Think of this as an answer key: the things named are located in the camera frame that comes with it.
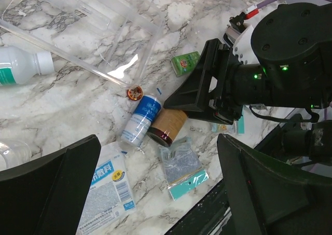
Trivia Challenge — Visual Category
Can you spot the small round red tin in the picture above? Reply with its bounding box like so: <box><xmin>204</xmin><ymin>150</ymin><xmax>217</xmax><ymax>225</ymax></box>
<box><xmin>127</xmin><ymin>86</ymin><xmax>143</xmax><ymax>101</ymax></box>

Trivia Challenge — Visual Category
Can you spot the teal clear swab packet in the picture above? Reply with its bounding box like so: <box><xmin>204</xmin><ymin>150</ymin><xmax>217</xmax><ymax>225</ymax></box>
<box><xmin>159</xmin><ymin>137</ymin><xmax>209</xmax><ymax>200</ymax></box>

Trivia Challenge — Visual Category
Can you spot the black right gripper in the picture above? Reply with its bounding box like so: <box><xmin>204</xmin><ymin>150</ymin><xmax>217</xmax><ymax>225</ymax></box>
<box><xmin>163</xmin><ymin>39</ymin><xmax>271</xmax><ymax>125</ymax></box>

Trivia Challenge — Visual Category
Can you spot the brown bottle orange cap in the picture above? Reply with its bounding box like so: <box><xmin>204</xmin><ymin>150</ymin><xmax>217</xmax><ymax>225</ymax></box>
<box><xmin>147</xmin><ymin>108</ymin><xmax>188</xmax><ymax>147</ymax></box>

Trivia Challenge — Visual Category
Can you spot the clear bandage packet teal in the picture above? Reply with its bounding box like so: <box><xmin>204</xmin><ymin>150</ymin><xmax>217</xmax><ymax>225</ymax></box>
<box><xmin>211</xmin><ymin>108</ymin><xmax>245</xmax><ymax>134</ymax></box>

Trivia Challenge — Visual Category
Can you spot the white blue gauze packet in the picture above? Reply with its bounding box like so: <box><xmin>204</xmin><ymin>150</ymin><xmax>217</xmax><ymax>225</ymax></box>
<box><xmin>76</xmin><ymin>142</ymin><xmax>136</xmax><ymax>234</ymax></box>

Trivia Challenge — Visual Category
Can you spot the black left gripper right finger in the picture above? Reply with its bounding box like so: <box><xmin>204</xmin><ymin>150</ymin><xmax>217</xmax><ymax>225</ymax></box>
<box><xmin>217</xmin><ymin>134</ymin><xmax>331</xmax><ymax>234</ymax></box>

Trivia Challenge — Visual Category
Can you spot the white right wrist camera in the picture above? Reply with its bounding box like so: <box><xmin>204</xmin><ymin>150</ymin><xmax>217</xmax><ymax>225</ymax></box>
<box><xmin>224</xmin><ymin>8</ymin><xmax>260</xmax><ymax>64</ymax></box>

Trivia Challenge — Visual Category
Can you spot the white bottle green label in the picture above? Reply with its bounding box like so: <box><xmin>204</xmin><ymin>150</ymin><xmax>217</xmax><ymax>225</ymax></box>
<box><xmin>1</xmin><ymin>46</ymin><xmax>55</xmax><ymax>86</ymax></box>

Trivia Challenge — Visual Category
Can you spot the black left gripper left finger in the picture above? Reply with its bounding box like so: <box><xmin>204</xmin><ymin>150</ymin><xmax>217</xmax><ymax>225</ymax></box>
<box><xmin>1</xmin><ymin>134</ymin><xmax>101</xmax><ymax>234</ymax></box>

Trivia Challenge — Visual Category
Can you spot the clear small bottle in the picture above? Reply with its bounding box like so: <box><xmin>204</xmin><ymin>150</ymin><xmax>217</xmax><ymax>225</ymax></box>
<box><xmin>1</xmin><ymin>139</ymin><xmax>32</xmax><ymax>171</ymax></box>

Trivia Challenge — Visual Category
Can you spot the black mounting rail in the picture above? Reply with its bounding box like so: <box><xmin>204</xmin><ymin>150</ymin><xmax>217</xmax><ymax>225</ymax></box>
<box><xmin>165</xmin><ymin>107</ymin><xmax>332</xmax><ymax>235</ymax></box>

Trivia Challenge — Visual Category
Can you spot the green medicine box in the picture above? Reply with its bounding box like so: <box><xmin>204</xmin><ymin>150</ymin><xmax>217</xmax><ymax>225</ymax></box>
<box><xmin>171</xmin><ymin>51</ymin><xmax>200</xmax><ymax>77</ymax></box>

